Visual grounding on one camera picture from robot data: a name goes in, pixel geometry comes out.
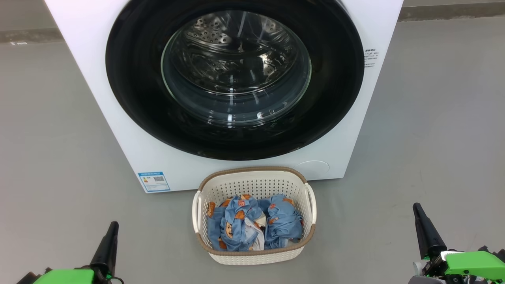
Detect white front-load washing machine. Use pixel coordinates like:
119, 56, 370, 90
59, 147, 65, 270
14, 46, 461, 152
44, 0, 404, 194

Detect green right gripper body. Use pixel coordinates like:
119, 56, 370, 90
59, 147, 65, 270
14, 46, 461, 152
423, 247, 505, 284

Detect blue printed garment orange bears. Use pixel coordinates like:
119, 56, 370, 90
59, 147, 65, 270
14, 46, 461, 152
258, 193, 304, 250

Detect black round glass washer door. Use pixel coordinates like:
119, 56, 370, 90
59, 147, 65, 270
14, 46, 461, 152
105, 0, 365, 161

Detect blue energy label sticker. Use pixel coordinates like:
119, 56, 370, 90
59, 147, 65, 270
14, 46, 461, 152
138, 171, 171, 193

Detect blue printed garment white lining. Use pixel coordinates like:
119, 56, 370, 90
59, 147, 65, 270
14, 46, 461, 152
207, 194, 267, 252

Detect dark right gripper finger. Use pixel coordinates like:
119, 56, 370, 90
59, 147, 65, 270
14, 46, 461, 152
413, 203, 447, 260

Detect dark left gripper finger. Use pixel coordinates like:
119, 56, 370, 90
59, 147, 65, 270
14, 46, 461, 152
90, 221, 119, 277

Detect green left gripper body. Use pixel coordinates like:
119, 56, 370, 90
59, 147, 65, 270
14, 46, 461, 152
18, 267, 113, 284

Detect cream perforated laundry basket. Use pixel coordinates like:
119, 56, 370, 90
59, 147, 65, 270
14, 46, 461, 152
192, 166, 317, 265

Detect stainless steel washer drum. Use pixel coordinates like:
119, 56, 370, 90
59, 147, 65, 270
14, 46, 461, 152
164, 10, 310, 123

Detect round filter cover panel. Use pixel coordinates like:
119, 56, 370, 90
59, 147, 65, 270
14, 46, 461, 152
296, 160, 330, 180

